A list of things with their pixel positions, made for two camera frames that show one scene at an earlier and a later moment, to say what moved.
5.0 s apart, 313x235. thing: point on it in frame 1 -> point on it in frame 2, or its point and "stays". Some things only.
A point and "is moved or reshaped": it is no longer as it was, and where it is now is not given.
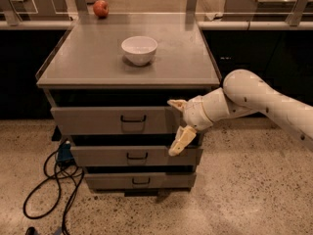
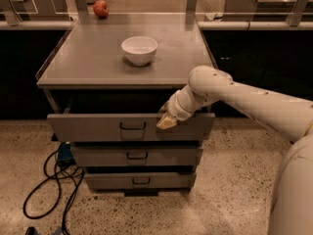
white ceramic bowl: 139,50 stays
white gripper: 194,116 -> 176,109
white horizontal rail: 201,25 stays
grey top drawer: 115,119 is moved or reshaped
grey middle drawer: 135,156 stays
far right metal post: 295,17 stays
